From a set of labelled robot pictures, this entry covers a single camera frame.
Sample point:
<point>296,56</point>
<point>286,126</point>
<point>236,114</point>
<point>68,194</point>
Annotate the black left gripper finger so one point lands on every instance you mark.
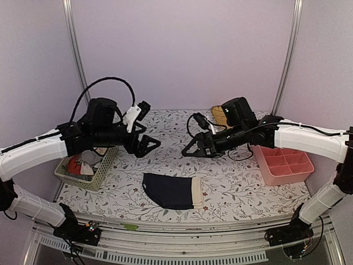
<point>145,146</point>
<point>138,128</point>

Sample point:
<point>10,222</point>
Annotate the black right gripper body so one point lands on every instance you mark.
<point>219,147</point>

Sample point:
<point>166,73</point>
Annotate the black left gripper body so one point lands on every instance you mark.
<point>105,136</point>

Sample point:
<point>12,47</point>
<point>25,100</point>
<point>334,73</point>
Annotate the navy underwear with cream waistband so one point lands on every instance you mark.
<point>174,193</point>

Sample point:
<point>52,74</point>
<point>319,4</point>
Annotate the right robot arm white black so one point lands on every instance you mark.
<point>277,132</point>

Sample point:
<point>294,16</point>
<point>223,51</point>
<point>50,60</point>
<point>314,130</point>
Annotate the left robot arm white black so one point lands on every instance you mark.
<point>66,140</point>

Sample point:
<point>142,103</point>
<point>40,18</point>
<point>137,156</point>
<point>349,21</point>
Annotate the beige garment in basket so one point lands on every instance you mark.
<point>100,151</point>

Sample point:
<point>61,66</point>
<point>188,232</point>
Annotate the cream perforated laundry basket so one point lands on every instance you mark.
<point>91,177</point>

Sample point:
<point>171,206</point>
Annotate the yellow woven bamboo tray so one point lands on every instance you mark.
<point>219,116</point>

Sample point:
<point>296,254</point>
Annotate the red garment in basket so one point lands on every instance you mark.
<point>73,166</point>

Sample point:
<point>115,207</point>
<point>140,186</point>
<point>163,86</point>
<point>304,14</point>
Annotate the pink divided organizer box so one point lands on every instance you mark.
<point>282,166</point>

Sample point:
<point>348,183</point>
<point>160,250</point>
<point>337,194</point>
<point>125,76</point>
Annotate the green tape piece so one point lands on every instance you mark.
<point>130,227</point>

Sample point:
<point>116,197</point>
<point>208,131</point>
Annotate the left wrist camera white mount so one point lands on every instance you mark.
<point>135,113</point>

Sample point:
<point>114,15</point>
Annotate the aluminium front rail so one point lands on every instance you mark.
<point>230,242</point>

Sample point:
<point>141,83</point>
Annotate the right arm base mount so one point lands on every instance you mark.
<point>292,232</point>

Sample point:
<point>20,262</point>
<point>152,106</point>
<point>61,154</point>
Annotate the left aluminium frame post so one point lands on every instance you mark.
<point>69,19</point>

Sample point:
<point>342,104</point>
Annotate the aluminium frame post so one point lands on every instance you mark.
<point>69,19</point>
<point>294,29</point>

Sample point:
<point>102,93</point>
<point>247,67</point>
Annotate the right aluminium frame post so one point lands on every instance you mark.
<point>294,29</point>

